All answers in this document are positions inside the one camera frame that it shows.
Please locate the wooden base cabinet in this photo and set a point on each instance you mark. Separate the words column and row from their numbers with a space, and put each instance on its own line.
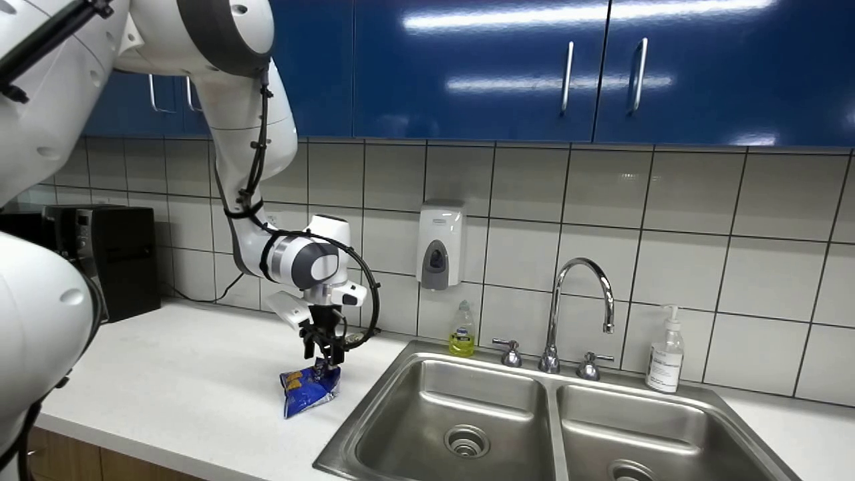
column 90, row 458

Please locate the chrome gooseneck faucet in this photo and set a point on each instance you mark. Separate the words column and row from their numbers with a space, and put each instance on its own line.
column 550, row 338

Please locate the chrome faucet knob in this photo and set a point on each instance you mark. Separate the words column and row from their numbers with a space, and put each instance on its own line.
column 588, row 368
column 509, row 353

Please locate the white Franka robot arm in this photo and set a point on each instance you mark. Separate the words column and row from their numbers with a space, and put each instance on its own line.
column 54, row 115

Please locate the blue cabinet door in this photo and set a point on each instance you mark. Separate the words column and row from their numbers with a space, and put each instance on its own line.
column 483, row 90
column 329, row 71
column 757, row 71
column 115, row 107

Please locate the white wall soap dispenser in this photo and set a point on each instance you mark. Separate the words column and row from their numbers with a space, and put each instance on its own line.
column 439, row 241

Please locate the yellow dish soap bottle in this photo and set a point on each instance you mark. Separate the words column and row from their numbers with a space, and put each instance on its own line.
column 463, row 338

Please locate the stainless steel double sink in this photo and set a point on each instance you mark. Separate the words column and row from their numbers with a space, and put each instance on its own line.
column 417, row 402

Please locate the blue Doritos chip bag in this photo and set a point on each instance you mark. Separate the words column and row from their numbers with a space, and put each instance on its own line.
column 306, row 390

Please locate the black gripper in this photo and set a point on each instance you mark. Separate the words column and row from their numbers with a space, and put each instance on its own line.
column 321, row 328

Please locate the clear pump soap bottle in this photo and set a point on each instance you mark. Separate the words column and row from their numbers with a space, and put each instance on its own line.
column 664, row 362

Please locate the black countertop appliance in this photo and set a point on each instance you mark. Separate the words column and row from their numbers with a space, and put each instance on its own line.
column 123, row 257

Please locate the round sink drain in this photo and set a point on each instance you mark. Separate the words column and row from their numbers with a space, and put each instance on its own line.
column 469, row 442
column 632, row 472

